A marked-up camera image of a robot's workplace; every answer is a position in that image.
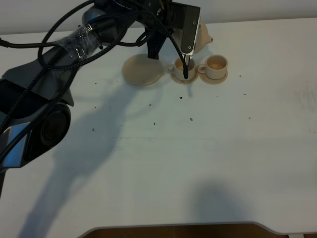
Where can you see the beige teacup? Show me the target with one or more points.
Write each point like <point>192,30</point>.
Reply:
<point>178,70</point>
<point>214,68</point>

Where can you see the small beige saucer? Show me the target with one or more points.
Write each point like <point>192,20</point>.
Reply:
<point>185,81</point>
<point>210,81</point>

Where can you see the right beige teacup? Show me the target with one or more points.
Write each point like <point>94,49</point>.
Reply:
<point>214,68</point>

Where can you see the beige ceramic teapot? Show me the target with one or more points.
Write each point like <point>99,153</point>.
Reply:
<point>202,38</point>

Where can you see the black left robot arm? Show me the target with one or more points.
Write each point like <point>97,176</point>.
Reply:
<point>35,97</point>

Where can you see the right small beige saucer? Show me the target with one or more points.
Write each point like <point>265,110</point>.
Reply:
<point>210,81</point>

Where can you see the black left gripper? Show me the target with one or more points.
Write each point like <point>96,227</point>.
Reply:
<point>159,17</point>

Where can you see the left small beige saucer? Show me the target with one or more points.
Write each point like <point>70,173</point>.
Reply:
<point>185,81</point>

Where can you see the left beige teacup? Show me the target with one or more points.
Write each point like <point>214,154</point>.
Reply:
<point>178,70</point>

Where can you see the large beige teapot saucer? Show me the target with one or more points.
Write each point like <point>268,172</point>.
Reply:
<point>139,70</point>

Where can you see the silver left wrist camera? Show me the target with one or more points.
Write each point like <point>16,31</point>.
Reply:
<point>186,18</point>

